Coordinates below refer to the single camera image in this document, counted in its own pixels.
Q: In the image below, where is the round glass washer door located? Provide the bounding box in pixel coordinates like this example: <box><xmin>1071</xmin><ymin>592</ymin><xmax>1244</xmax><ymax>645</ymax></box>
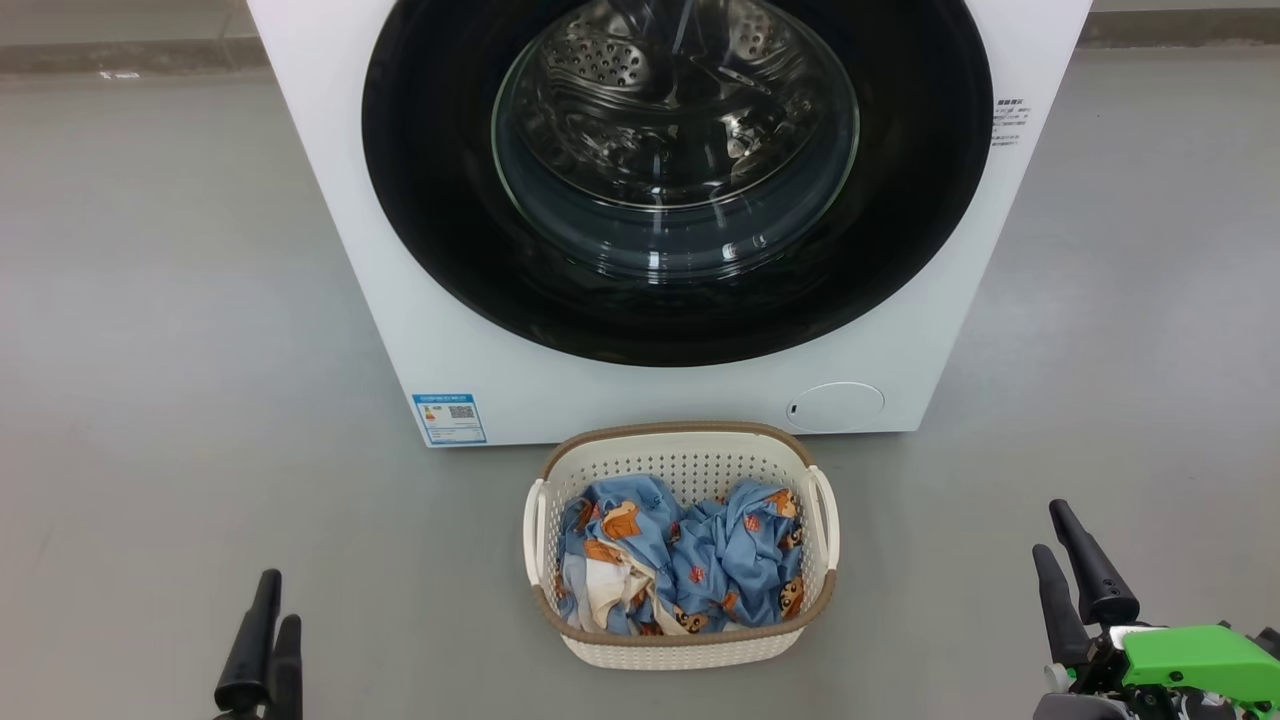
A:
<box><xmin>362</xmin><ymin>0</ymin><xmax>994</xmax><ymax>367</ymax></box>

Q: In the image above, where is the white front-load washing machine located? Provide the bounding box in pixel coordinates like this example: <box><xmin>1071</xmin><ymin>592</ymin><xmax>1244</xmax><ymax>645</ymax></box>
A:
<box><xmin>247</xmin><ymin>0</ymin><xmax>1093</xmax><ymax>448</ymax></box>

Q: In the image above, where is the cream laundry basket brown rim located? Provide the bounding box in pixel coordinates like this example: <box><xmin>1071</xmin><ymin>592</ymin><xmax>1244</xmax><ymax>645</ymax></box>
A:
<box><xmin>522</xmin><ymin>421</ymin><xmax>841</xmax><ymax>670</ymax></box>

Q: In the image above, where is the blue energy label sticker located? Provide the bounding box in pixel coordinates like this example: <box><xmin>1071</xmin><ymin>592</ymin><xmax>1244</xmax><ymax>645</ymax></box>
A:
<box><xmin>412</xmin><ymin>393</ymin><xmax>488</xmax><ymax>447</ymax></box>

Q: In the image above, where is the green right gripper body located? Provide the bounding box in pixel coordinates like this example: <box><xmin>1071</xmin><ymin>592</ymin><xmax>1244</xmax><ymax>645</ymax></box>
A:
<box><xmin>1035</xmin><ymin>625</ymin><xmax>1280</xmax><ymax>720</ymax></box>

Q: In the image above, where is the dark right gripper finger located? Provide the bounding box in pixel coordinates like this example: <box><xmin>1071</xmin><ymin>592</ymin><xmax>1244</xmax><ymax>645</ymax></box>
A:
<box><xmin>1033</xmin><ymin>544</ymin><xmax>1091</xmax><ymax>669</ymax></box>
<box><xmin>1049</xmin><ymin>500</ymin><xmax>1140</xmax><ymax>627</ymax></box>

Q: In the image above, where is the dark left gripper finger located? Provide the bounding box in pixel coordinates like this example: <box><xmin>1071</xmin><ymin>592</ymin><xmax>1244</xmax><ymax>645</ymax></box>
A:
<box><xmin>264</xmin><ymin>616</ymin><xmax>303</xmax><ymax>720</ymax></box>
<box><xmin>214</xmin><ymin>570</ymin><xmax>283</xmax><ymax>713</ymax></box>

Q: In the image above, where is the blue cartoon garment cream lining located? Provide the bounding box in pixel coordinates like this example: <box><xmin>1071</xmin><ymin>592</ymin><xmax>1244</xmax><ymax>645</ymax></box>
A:
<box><xmin>556</xmin><ymin>476</ymin><xmax>689</xmax><ymax>637</ymax></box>

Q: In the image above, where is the blue cartoon print garment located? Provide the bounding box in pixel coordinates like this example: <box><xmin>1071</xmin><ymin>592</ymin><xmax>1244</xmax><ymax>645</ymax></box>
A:
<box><xmin>668</xmin><ymin>480</ymin><xmax>806</xmax><ymax>633</ymax></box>

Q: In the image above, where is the round white filter cover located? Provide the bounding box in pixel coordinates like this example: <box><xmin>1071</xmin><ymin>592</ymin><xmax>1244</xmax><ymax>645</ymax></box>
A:
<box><xmin>786</xmin><ymin>382</ymin><xmax>886</xmax><ymax>434</ymax></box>

